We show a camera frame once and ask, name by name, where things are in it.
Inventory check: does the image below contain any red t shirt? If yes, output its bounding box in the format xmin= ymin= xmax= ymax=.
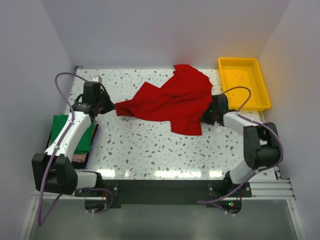
xmin=115 ymin=64 xmax=213 ymax=136

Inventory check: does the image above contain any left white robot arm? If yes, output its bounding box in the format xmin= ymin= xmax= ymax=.
xmin=31 ymin=81 xmax=115 ymax=196

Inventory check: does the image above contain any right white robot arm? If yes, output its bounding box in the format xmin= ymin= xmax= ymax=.
xmin=200 ymin=94 xmax=283 ymax=198

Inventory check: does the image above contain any yellow plastic bin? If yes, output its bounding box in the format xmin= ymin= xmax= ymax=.
xmin=218 ymin=57 xmax=272 ymax=112

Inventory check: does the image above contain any green folded t shirt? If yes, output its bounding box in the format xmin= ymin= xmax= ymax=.
xmin=50 ymin=114 xmax=94 ymax=153

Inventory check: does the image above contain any pink folded t shirt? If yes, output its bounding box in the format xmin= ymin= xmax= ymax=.
xmin=71 ymin=121 xmax=99 ymax=169

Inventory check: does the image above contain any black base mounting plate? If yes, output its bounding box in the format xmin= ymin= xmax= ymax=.
xmin=74 ymin=179 xmax=237 ymax=210

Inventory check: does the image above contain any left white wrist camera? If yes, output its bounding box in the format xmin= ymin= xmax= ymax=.
xmin=90 ymin=75 xmax=102 ymax=84

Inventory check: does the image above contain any aluminium frame rail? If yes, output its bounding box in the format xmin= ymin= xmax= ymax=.
xmin=20 ymin=179 xmax=306 ymax=240

